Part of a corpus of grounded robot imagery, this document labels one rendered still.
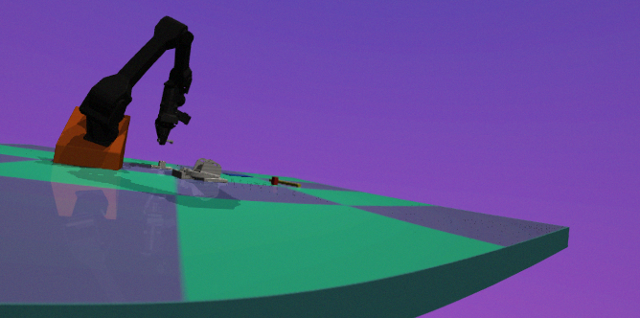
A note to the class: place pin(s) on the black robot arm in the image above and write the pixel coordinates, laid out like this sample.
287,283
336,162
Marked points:
106,102

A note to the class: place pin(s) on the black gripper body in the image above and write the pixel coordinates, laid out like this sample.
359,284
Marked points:
166,113

